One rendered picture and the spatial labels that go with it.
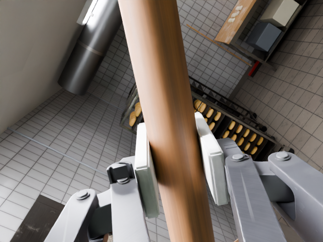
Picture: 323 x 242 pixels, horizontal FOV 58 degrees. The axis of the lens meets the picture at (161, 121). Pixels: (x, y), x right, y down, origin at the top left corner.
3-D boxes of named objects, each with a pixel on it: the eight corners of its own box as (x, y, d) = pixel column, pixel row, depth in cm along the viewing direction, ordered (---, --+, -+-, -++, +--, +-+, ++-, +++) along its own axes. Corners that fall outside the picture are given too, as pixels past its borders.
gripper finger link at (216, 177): (208, 154, 14) (223, 151, 14) (190, 113, 21) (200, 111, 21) (216, 207, 15) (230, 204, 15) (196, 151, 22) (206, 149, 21)
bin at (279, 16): (285, 26, 432) (272, 18, 427) (270, 27, 479) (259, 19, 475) (299, 4, 424) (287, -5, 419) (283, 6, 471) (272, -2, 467)
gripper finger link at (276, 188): (233, 183, 13) (303, 170, 12) (211, 139, 17) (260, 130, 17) (237, 211, 13) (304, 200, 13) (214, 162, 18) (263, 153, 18)
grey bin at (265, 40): (267, 52, 443) (254, 43, 438) (255, 49, 490) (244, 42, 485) (282, 30, 434) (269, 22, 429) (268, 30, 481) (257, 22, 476)
